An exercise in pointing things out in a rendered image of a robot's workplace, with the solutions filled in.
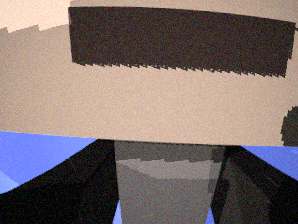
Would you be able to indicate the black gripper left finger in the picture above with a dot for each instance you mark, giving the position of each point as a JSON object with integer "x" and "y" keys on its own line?
{"x": 81, "y": 190}

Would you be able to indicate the dark grey two-prong plug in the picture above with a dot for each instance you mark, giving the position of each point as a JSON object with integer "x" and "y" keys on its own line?
{"x": 166, "y": 183}

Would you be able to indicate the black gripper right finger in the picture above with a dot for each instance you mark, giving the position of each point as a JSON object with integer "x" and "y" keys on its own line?
{"x": 250, "y": 191}

